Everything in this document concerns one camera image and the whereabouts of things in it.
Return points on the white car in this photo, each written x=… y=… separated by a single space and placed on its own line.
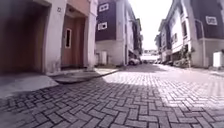
x=133 y=61

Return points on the row of dark white buildings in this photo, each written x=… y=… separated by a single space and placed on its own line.
x=116 y=33
x=190 y=33

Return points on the grey brick paved road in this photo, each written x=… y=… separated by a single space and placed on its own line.
x=140 y=100

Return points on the beige building with brown door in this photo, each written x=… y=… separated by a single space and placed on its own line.
x=50 y=36

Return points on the bush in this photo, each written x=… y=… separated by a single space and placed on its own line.
x=183 y=60

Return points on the concrete driveway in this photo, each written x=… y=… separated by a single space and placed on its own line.
x=23 y=83

